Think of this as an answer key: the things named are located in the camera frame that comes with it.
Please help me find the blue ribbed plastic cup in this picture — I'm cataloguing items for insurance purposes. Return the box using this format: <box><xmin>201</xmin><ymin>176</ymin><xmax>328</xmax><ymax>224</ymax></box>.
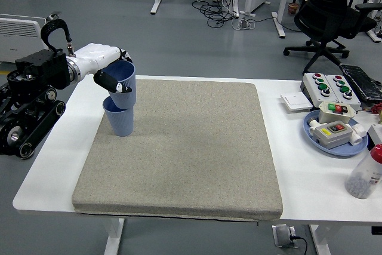
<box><xmin>102</xmin><ymin>96</ymin><xmax>134</xmax><ymax>138</ymax></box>
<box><xmin>101</xmin><ymin>60</ymin><xmax>137</xmax><ymax>109</ymax></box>

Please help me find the grey push-button control box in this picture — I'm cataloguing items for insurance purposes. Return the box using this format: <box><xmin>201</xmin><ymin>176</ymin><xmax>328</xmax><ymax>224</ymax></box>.
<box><xmin>300</xmin><ymin>72</ymin><xmax>340</xmax><ymax>109</ymax></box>
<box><xmin>324</xmin><ymin>74</ymin><xmax>362</xmax><ymax>111</ymax></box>

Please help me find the black cable bundle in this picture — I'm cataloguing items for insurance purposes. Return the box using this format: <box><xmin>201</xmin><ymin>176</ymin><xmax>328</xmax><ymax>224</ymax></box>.
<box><xmin>190</xmin><ymin>0</ymin><xmax>239</xmax><ymax>29</ymax></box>

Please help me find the grey switch box yellow label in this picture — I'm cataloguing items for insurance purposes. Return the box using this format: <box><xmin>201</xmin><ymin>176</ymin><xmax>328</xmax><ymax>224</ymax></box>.
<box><xmin>309</xmin><ymin>119</ymin><xmax>359</xmax><ymax>150</ymax></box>

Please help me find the white power strip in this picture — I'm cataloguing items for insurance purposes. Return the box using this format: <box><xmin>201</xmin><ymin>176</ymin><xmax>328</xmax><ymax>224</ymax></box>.
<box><xmin>238</xmin><ymin>19</ymin><xmax>256</xmax><ymax>31</ymax></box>

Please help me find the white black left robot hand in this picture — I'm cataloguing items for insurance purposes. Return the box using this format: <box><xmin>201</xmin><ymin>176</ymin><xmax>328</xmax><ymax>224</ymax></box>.
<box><xmin>73</xmin><ymin>42</ymin><xmax>134</xmax><ymax>94</ymax></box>

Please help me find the grey-brown fabric mat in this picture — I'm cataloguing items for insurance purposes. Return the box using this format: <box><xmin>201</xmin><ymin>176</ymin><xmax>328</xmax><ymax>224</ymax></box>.
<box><xmin>71</xmin><ymin>78</ymin><xmax>284</xmax><ymax>223</ymax></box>

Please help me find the cream switch box green red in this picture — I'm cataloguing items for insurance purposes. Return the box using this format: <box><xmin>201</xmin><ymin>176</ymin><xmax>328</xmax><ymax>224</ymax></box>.
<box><xmin>316</xmin><ymin>101</ymin><xmax>356</xmax><ymax>124</ymax></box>

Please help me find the clear bottle with red cap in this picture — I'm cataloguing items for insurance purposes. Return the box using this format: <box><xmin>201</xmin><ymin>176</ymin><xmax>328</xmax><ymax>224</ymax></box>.
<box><xmin>345</xmin><ymin>143</ymin><xmax>382</xmax><ymax>199</ymax></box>

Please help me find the grey floor socket box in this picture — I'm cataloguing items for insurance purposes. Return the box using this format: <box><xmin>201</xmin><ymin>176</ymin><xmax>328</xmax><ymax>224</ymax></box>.
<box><xmin>272</xmin><ymin>224</ymin><xmax>298</xmax><ymax>248</ymax></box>

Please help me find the blue plastic plate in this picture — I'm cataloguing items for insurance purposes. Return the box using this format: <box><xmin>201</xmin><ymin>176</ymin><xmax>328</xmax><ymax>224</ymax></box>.
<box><xmin>302</xmin><ymin>109</ymin><xmax>369</xmax><ymax>157</ymax></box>

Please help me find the white table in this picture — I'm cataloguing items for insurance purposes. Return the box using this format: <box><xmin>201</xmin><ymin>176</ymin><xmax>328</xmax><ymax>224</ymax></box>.
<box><xmin>12</xmin><ymin>73</ymin><xmax>382</xmax><ymax>255</ymax></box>

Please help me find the black wrapped keyboard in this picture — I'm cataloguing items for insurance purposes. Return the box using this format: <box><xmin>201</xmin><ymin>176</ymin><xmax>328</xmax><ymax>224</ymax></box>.
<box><xmin>338</xmin><ymin>63</ymin><xmax>382</xmax><ymax>103</ymax></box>

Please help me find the white panel heater with handle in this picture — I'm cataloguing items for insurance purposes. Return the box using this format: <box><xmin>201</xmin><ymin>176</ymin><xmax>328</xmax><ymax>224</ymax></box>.
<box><xmin>0</xmin><ymin>13</ymin><xmax>49</xmax><ymax>64</ymax></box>

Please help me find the white box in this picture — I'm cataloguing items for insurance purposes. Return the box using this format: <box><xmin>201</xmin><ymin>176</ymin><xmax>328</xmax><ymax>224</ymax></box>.
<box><xmin>366</xmin><ymin>123</ymin><xmax>382</xmax><ymax>148</ymax></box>

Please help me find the white pipe fitting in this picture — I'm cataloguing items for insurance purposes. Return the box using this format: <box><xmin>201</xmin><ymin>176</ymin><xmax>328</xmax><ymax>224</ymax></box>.
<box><xmin>349</xmin><ymin>123</ymin><xmax>366</xmax><ymax>146</ymax></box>

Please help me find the white wall switch plate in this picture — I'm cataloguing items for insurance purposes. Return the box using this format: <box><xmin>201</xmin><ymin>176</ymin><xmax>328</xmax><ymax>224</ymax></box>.
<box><xmin>279</xmin><ymin>92</ymin><xmax>313</xmax><ymax>114</ymax></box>

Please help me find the red yellow small item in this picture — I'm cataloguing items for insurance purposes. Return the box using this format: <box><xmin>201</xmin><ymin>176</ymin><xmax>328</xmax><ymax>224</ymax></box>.
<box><xmin>369</xmin><ymin>104</ymin><xmax>382</xmax><ymax>124</ymax></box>

